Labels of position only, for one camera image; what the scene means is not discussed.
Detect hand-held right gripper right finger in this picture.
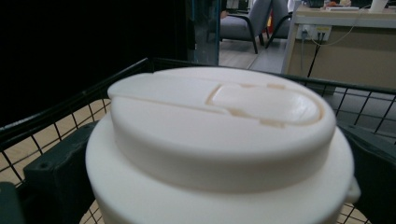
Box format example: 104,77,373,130
337,124,396,224

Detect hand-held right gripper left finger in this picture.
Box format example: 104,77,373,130
23,120,98,224

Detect black wire basket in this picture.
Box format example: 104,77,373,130
0,57,396,224

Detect white lidded cup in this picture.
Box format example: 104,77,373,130
85,66,361,224

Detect beige desk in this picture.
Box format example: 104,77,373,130
280,5,396,90

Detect white power socket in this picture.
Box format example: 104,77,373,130
295,23,332,42

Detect metal stand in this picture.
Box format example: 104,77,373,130
186,0,222,66

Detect grey armchair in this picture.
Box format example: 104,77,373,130
219,0,293,54

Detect black cable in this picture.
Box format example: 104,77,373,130
306,34,323,78

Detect white cable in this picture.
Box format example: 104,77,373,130
311,4,375,48

